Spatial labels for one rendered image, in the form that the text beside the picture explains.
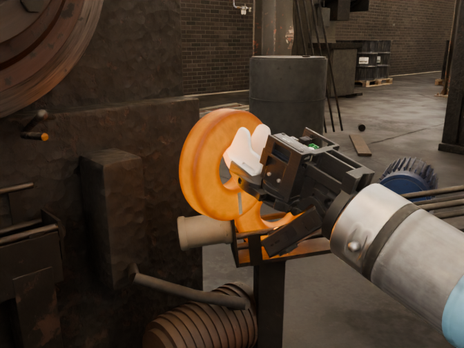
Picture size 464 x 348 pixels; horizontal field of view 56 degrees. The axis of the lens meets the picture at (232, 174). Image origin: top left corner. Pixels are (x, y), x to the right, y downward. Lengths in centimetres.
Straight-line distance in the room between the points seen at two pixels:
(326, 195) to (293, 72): 269
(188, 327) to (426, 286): 46
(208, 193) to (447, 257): 29
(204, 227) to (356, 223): 36
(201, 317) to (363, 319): 107
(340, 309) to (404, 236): 140
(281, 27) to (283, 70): 167
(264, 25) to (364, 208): 460
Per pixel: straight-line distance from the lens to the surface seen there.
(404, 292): 44
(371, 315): 182
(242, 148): 55
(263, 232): 76
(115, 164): 75
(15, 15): 59
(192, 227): 76
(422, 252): 43
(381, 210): 45
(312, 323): 172
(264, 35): 499
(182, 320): 79
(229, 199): 60
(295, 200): 51
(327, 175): 48
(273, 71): 318
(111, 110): 85
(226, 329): 82
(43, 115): 59
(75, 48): 71
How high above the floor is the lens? 99
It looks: 17 degrees down
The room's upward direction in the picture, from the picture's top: straight up
